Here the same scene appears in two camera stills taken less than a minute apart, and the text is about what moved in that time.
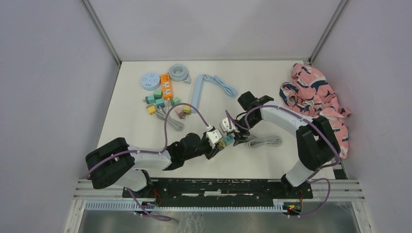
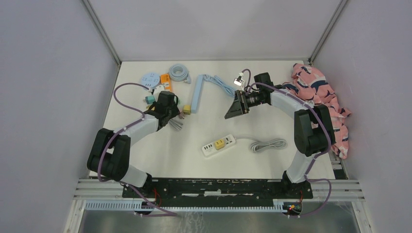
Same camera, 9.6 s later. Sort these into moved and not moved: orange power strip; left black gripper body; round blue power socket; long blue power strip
Moved: left black gripper body
Not moved: round blue power socket; orange power strip; long blue power strip
